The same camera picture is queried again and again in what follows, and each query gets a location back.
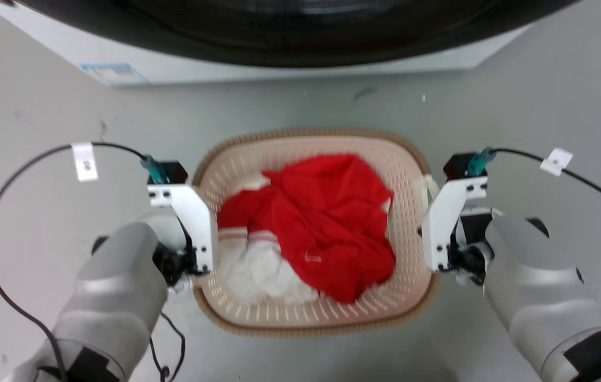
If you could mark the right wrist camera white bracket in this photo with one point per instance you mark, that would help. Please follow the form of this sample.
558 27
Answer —
441 223

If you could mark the white washing machine body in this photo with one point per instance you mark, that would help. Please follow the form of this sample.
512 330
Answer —
183 66

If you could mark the red garment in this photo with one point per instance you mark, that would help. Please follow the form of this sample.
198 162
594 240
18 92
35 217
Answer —
332 223

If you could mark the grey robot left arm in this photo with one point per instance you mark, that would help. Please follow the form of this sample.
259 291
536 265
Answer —
114 297

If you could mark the beige perforated laundry basket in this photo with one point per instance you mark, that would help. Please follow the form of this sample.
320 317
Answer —
300 313

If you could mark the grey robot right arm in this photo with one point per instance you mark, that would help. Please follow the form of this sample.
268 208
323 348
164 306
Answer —
539 292

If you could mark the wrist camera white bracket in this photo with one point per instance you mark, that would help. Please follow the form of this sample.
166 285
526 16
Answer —
441 223
194 217

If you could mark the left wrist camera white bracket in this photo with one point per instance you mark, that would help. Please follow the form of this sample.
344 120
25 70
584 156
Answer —
194 217

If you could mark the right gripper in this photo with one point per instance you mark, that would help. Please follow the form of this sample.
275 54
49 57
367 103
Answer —
470 254

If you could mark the white garment with pink stripes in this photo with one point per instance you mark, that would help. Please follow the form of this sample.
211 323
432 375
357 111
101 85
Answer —
263 270

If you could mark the black round washing machine door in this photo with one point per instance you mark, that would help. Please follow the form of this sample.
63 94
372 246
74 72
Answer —
300 32

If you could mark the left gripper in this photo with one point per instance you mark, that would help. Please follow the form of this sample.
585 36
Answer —
175 262

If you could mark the blue label sticker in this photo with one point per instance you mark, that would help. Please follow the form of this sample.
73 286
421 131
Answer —
114 74

